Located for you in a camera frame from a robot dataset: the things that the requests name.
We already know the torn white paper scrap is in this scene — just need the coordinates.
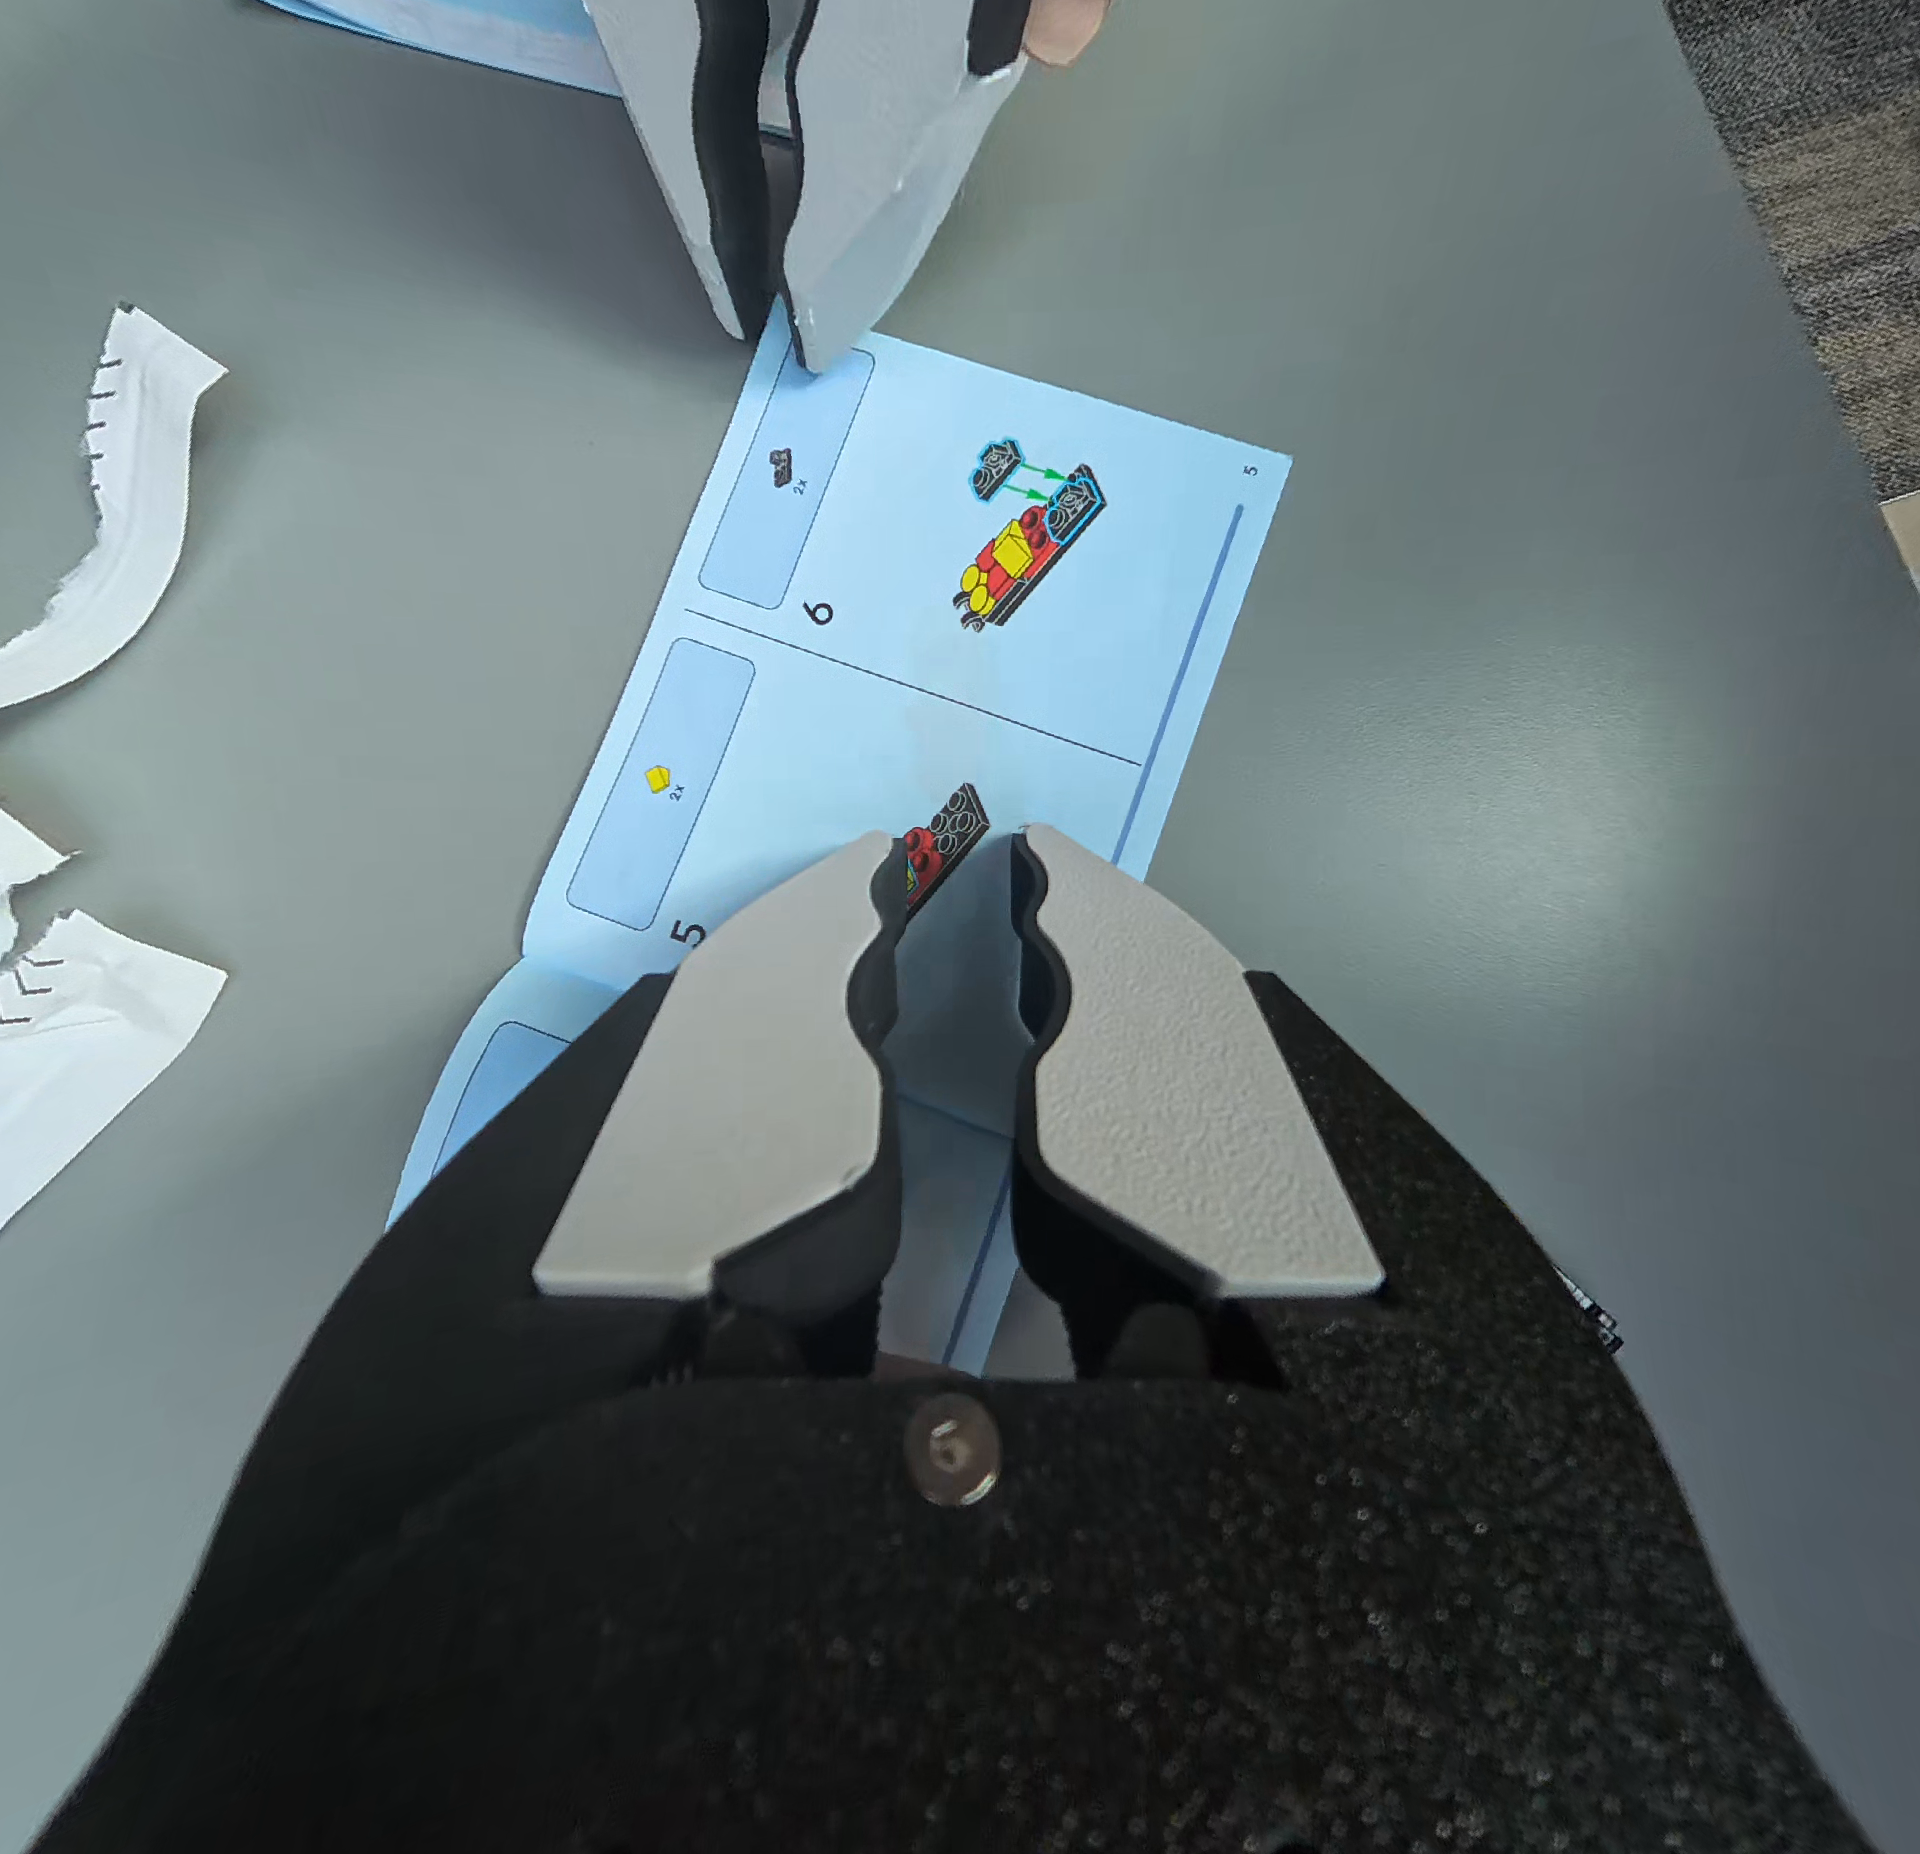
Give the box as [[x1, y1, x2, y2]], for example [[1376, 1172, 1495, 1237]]
[[0, 804, 79, 897]]

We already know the grey desk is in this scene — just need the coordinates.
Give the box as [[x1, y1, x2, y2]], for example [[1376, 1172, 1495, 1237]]
[[0, 0, 1920, 1854]]

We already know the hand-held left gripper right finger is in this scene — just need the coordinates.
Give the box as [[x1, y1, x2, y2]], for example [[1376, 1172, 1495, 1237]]
[[1010, 823, 1385, 1360]]

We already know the torn white paper sheet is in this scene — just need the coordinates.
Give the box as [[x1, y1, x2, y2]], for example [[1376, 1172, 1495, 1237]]
[[0, 910, 233, 1230]]

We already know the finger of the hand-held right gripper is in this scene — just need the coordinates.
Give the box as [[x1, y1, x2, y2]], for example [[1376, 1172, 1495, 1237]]
[[562, 0, 782, 343], [774, 0, 1038, 375]]

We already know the blue instruction booklet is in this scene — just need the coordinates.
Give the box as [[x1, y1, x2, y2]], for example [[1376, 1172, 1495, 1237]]
[[387, 293, 1294, 1376]]

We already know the torn white paper strip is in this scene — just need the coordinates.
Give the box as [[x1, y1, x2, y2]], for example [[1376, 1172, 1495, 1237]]
[[0, 304, 233, 710]]

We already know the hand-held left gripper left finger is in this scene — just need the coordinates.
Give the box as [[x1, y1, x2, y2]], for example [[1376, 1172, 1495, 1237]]
[[533, 832, 904, 1346]]

